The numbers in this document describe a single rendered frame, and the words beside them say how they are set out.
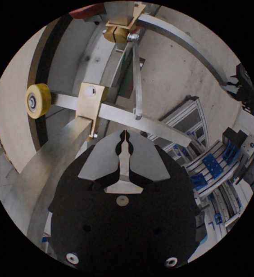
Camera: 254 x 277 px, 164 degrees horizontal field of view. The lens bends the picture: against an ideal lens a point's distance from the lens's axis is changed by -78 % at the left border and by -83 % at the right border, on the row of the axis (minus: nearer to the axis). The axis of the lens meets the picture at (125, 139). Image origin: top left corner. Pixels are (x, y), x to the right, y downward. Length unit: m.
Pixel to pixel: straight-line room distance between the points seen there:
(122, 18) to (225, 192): 0.90
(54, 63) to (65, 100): 0.19
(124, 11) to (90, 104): 0.19
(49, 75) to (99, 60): 0.23
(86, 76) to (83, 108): 0.29
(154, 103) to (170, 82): 0.34
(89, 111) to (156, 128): 0.15
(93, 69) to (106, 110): 0.30
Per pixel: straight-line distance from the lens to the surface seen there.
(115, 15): 0.20
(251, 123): 2.80
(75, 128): 0.15
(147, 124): 0.20
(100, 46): 0.49
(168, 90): 1.15
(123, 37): 0.21
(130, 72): 0.34
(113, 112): 0.19
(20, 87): 0.31
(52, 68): 0.36
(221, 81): 0.35
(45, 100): 0.22
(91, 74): 0.45
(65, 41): 0.40
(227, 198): 0.80
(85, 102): 0.19
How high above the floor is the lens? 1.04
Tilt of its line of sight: 58 degrees down
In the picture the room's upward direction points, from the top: 179 degrees counter-clockwise
